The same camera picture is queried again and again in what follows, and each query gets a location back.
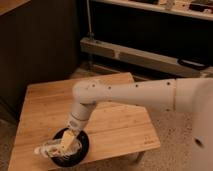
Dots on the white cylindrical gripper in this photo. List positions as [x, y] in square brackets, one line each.
[77, 121]

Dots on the white plastic bottle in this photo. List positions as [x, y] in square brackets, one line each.
[53, 148]

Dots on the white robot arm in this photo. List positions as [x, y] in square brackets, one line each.
[182, 95]

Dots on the black ceramic bowl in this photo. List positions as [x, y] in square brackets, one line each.
[74, 159]

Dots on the wooden table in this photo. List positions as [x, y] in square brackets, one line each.
[114, 129]

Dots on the vertical metal pole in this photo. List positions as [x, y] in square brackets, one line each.
[90, 32]

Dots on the black handle on rail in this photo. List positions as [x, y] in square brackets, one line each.
[192, 65]

